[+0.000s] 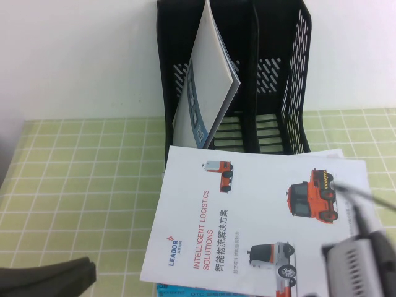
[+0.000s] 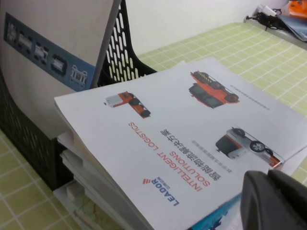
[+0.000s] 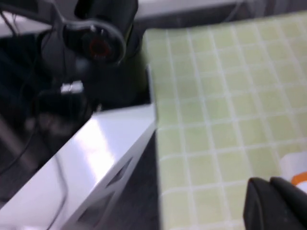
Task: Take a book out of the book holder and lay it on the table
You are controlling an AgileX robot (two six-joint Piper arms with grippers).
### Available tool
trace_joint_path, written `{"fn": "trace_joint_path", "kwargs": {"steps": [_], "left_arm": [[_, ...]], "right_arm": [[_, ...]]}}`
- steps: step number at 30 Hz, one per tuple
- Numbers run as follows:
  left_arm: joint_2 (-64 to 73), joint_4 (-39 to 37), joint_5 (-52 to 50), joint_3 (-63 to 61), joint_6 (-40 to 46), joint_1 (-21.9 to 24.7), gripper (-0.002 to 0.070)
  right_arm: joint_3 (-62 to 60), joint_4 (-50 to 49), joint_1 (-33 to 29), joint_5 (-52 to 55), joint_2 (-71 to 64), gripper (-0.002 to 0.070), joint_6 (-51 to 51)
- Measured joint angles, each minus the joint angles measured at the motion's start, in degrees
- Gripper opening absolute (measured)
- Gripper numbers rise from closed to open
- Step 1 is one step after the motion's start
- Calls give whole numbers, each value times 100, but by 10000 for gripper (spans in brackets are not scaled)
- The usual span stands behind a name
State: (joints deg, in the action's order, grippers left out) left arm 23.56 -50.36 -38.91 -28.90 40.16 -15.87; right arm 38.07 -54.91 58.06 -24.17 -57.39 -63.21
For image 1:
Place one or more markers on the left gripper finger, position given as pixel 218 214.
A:
pixel 46 278
pixel 93 273

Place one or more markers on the blue and grey DTC book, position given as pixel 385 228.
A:
pixel 173 290

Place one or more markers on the black plastic book holder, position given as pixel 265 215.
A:
pixel 269 37

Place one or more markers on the green checked tablecloth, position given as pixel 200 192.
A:
pixel 77 185

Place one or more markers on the grey brochure with blue strip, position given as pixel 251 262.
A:
pixel 207 77

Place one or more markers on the white brochure with navy block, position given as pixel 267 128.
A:
pixel 331 153

